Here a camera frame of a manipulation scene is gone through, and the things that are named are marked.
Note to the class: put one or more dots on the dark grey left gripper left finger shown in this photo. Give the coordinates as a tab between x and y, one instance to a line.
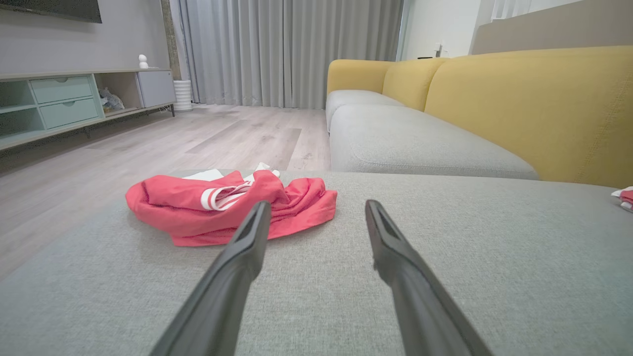
222	301

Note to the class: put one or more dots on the red garment with white label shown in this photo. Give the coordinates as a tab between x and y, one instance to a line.
163	207

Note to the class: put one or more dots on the long low TV cabinet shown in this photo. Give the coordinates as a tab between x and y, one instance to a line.
15	123

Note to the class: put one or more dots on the black television screen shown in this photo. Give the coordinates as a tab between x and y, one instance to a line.
49	9

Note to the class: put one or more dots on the small yellow sofa back cushion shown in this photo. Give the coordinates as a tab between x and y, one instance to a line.
410	81

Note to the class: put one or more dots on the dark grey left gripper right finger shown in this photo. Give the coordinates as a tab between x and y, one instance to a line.
420	306

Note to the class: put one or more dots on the red garment with white trim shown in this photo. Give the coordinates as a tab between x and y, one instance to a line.
627	198

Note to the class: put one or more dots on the small white object on ledge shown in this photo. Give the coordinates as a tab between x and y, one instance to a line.
438	49

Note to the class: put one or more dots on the yellow sofa end cushion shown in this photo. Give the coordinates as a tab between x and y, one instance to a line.
356	74

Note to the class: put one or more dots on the grey pleated curtain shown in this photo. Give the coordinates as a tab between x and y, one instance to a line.
287	49

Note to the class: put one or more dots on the small white figurine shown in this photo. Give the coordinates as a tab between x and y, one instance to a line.
143	61

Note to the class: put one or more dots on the pale green cabinet drawer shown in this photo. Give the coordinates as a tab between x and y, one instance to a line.
62	89
69	112

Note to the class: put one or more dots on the small grey sofa seat cushion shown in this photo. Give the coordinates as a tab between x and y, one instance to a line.
346	99

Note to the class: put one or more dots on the white ribbed cylinder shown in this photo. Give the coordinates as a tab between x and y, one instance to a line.
183	96

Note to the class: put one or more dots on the bundle of items in cabinet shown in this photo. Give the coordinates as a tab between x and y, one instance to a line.
111	101

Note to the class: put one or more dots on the grey cabinet door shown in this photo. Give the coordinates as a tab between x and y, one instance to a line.
156	89

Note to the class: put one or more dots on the large yellow sofa back cushion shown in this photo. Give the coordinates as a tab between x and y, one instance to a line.
534	113

